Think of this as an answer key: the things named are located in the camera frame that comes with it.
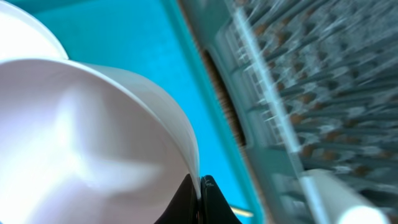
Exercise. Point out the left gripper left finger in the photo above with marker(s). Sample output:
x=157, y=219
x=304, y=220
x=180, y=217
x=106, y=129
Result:
x=183, y=207

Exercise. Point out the white cup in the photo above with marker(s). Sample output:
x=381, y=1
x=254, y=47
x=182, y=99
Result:
x=332, y=201

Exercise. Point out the teal serving tray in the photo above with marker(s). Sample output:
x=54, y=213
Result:
x=151, y=38

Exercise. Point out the pink bowl with rice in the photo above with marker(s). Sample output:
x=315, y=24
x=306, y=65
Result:
x=85, y=143

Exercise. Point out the large pink plate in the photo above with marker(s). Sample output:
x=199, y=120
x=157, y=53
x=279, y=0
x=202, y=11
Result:
x=22, y=35

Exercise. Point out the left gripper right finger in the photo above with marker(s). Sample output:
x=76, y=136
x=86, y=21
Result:
x=214, y=207

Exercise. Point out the grey dishwasher rack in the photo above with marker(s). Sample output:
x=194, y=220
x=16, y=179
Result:
x=314, y=86

